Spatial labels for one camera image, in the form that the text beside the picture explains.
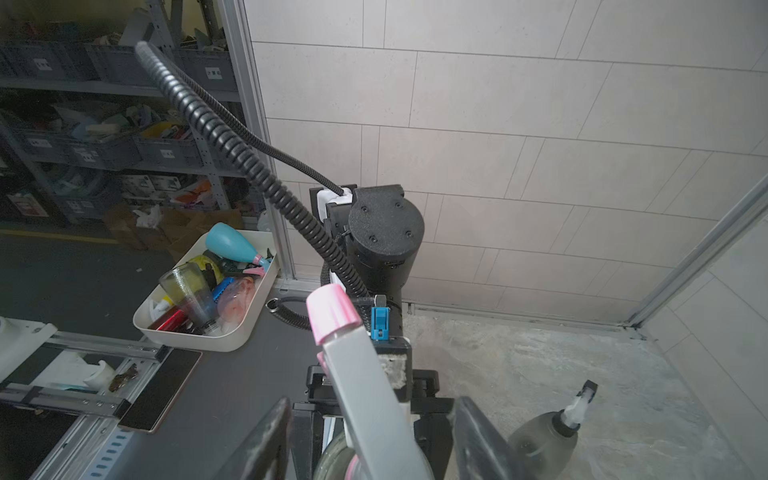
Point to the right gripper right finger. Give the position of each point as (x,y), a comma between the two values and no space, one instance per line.
(480,450)

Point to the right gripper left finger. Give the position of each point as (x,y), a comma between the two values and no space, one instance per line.
(264,453)

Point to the black white spray nozzle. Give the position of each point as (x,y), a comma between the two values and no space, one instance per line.
(567,422)

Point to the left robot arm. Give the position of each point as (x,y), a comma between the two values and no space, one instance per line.
(379,232)

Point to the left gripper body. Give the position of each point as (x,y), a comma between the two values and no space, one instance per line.
(340,433)

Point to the pink grey spray nozzle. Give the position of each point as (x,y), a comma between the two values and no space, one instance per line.
(367,401)

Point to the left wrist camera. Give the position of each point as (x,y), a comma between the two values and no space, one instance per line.
(383,321)

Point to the metal storage shelving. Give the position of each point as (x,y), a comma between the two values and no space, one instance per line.
(83,127)

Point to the dark grey bottle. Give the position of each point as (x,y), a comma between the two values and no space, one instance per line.
(374,456)

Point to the white tray of items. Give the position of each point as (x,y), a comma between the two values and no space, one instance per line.
(207,302)

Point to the teal bottle in tray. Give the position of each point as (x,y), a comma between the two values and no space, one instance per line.
(227,242)

